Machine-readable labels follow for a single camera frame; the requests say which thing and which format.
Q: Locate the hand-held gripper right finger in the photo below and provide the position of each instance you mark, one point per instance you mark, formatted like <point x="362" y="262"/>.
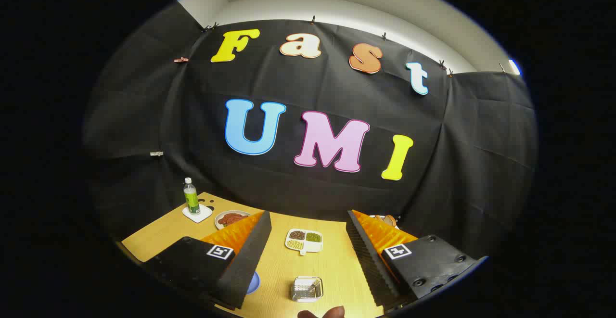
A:
<point x="368" y="265"/>

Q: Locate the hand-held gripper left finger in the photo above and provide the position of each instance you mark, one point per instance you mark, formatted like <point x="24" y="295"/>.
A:
<point x="250" y="260"/>

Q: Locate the blue plate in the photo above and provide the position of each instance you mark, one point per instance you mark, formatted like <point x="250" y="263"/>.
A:
<point x="253" y="283"/>

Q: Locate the white plate with sausages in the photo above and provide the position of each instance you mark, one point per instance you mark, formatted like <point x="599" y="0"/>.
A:
<point x="230" y="219"/>

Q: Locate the white divided dish of beans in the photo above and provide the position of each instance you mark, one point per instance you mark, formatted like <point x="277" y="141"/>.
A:
<point x="304" y="240"/>

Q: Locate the white square coaster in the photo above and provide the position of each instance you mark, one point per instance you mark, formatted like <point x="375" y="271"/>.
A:
<point x="203" y="213"/>

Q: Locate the clear water bottle green label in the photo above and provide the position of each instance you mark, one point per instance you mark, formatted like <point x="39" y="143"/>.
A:
<point x="191" y="197"/>

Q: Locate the black backdrop cloth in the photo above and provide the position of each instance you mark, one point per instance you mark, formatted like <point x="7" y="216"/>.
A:
<point x="192" y="116"/>

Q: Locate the pink clip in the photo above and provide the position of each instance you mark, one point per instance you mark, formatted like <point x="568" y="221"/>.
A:
<point x="181" y="60"/>

